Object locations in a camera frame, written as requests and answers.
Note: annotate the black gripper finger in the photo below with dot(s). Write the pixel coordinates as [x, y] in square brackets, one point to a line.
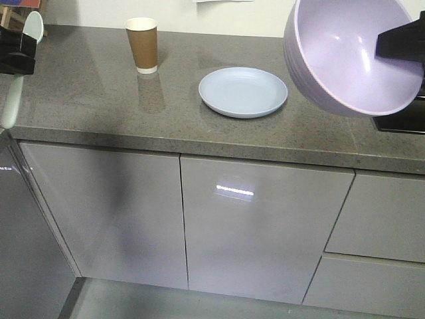
[17, 64]
[405, 42]
[16, 42]

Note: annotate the light green plastic spoon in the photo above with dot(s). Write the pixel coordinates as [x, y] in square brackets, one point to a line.
[13, 99]

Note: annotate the purple plastic bowl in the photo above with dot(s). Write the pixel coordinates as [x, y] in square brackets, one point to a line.
[329, 48]

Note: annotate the brown paper cup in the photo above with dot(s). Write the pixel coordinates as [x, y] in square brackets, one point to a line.
[142, 36]

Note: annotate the light blue plate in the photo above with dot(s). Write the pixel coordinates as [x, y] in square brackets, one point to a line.
[242, 92]

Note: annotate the wooden stand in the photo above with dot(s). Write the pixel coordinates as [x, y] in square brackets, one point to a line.
[24, 16]

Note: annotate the black induction cooktop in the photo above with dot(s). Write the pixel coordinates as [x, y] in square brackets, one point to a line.
[410, 120]

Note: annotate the grey upper drawer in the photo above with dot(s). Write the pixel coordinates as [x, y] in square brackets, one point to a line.
[382, 217]

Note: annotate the grey drawer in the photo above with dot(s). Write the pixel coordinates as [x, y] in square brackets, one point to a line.
[382, 217]
[364, 284]

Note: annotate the grey cabinet door left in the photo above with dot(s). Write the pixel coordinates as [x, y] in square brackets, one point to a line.
[120, 213]

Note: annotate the grey cabinet door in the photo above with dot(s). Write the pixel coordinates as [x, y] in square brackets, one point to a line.
[120, 213]
[258, 230]

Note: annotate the grey cabinet door corner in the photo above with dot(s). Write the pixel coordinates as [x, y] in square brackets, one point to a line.
[36, 277]

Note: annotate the grey cabinet door middle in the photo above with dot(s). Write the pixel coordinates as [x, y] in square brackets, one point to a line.
[258, 230]

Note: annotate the grey lower drawer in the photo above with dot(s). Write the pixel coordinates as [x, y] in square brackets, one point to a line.
[364, 284]

